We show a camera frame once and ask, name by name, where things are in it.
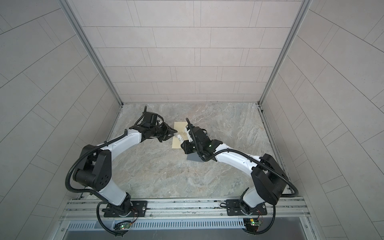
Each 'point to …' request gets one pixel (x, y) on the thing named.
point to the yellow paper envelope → (180, 126)
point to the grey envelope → (194, 157)
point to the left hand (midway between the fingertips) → (180, 129)
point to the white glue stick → (180, 138)
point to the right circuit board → (252, 224)
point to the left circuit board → (125, 226)
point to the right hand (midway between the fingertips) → (181, 147)
